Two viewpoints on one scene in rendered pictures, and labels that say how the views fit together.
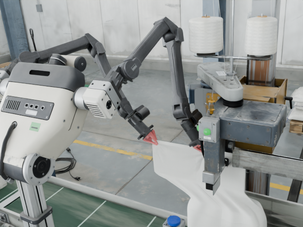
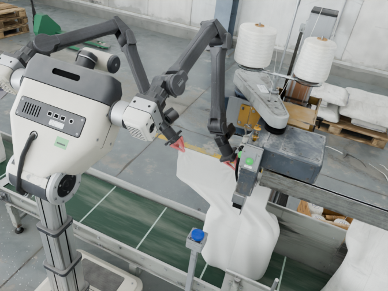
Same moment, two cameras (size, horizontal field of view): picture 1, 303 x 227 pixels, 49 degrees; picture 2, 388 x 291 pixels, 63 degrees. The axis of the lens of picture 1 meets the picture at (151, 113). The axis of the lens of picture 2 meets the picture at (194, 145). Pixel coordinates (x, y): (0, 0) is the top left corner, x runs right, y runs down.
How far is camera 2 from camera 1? 0.38 m
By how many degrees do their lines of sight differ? 16
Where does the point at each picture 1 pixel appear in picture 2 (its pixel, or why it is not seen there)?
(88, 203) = (97, 187)
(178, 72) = (220, 84)
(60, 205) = not seen: hidden behind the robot
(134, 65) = (181, 79)
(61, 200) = not seen: hidden behind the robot
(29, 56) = (47, 40)
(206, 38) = (257, 51)
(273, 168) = (299, 193)
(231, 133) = (272, 164)
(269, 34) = (326, 62)
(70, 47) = (96, 33)
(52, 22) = not seen: outside the picture
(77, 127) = (110, 143)
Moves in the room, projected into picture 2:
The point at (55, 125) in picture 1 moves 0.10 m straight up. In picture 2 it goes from (87, 145) to (85, 119)
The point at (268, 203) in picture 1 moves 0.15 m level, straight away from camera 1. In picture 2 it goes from (279, 212) to (280, 194)
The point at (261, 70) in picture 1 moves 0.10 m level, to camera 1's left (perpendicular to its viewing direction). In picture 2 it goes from (301, 89) to (282, 88)
